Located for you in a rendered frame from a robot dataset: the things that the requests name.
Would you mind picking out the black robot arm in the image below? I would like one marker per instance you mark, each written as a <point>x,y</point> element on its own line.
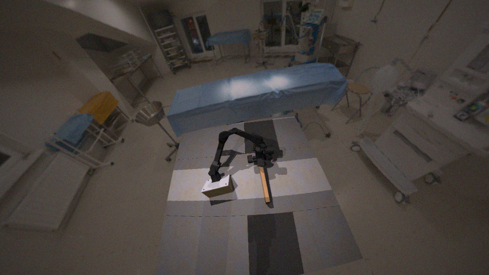
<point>223,136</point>

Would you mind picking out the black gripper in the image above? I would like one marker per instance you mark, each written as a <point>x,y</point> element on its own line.
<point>253,159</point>

